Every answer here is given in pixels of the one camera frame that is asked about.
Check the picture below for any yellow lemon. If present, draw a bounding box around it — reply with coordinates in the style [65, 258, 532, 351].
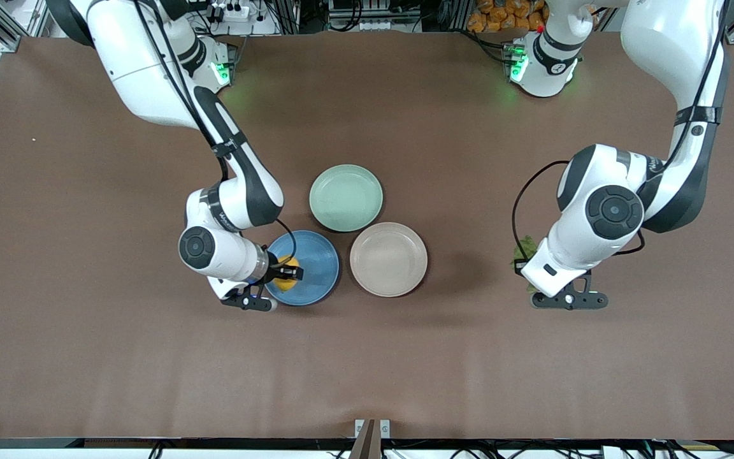
[275, 254, 302, 293]

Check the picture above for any green lettuce leaf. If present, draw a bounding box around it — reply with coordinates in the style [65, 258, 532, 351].
[510, 235, 541, 295]

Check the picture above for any blue plate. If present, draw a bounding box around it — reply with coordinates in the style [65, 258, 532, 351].
[264, 230, 341, 307]

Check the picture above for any green plate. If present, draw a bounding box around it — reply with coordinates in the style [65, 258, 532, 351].
[309, 164, 384, 233]

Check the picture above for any beige plate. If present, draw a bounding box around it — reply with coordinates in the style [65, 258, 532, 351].
[349, 222, 429, 298]

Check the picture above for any orange snack bag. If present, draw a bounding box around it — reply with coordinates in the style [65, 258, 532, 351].
[467, 0, 547, 34]

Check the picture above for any white power strip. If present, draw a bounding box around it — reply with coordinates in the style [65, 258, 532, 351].
[205, 2, 251, 24]

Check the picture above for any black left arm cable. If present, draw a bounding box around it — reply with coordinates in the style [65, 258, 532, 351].
[512, 0, 731, 259]

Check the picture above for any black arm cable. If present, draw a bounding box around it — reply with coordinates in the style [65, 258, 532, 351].
[133, 0, 298, 265]
[512, 0, 731, 259]

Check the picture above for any metal table bracket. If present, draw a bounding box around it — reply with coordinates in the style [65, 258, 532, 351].
[349, 418, 392, 459]

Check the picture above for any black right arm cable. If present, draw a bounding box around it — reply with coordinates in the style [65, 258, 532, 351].
[133, 0, 298, 265]

